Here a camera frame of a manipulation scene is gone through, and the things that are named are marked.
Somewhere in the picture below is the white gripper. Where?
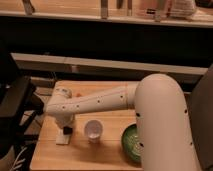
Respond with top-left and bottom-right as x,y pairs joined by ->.
55,115 -> 75,135

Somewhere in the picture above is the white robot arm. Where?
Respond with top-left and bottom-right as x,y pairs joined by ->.
46,74 -> 200,171

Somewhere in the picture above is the white sponge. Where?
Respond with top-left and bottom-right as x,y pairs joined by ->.
56,130 -> 71,145

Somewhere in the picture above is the white paper cup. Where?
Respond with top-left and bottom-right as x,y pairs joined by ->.
84,120 -> 103,143

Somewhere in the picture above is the black chair left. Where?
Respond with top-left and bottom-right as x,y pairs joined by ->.
0,50 -> 44,159

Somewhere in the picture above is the green bowl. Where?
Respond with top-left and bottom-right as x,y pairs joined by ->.
121,124 -> 141,163

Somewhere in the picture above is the dark chair right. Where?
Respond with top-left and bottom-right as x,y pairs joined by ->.
187,64 -> 213,171

